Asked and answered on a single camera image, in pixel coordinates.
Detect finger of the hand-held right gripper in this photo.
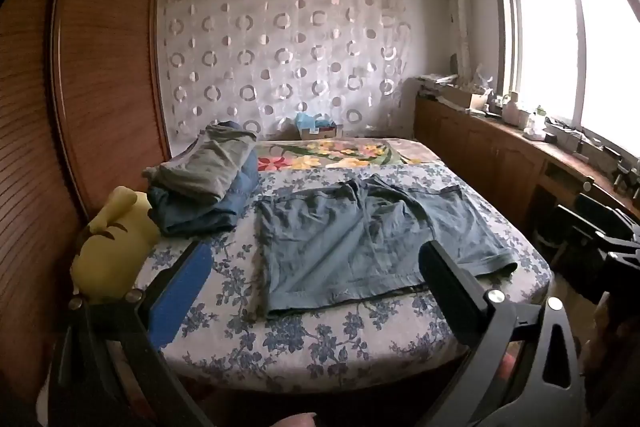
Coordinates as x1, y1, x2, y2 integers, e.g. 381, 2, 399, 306
575, 193, 637, 233
556, 205, 608, 253

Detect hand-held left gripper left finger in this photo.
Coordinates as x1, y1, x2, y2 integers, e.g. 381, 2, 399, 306
37, 239, 213, 427

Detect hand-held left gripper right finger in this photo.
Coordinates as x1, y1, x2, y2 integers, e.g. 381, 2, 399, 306
419, 240, 587, 427

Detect blue-grey pants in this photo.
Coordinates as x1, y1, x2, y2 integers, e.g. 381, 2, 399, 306
255, 174, 518, 318

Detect person's left hand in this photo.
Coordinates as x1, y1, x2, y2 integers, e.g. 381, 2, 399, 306
277, 412, 319, 427

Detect yellow plush toy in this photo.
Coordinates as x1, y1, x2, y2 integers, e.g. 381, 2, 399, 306
70, 186, 161, 298

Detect blue denim folded garment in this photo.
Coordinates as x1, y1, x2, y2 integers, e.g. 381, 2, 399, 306
147, 152, 261, 238

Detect long wooden cabinet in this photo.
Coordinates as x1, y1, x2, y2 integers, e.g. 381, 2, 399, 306
414, 79, 640, 268

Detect grey folded garment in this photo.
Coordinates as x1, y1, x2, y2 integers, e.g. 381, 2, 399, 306
142, 122, 258, 202

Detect blue floral bed sheet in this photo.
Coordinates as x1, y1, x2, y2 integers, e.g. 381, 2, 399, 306
135, 162, 553, 395

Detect pale ceramic bottle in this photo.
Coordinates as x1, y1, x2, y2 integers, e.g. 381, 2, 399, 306
501, 91, 522, 124

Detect open cardboard box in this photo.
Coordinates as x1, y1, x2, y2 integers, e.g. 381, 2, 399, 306
442, 84, 493, 114

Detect crumpled clear plastic bag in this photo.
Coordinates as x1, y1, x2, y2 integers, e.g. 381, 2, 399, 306
460, 64, 495, 96

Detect window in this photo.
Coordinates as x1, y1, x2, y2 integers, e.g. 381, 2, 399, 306
492, 0, 640, 158

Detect colourful floral blanket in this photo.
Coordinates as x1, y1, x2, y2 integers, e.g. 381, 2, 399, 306
255, 138, 446, 172

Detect stack of papers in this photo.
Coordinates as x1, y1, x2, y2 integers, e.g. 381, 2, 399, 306
417, 73, 458, 88

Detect small cardboard box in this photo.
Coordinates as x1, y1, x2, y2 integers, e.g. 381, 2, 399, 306
300, 124, 340, 140

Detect wooden wardrobe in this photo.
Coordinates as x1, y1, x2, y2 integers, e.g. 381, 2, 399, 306
0, 0, 173, 408

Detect wrapped air conditioner pipes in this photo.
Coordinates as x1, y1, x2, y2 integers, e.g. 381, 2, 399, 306
440, 0, 473, 78

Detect circle patterned curtain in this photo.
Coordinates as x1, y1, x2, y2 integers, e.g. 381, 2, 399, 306
159, 0, 426, 148

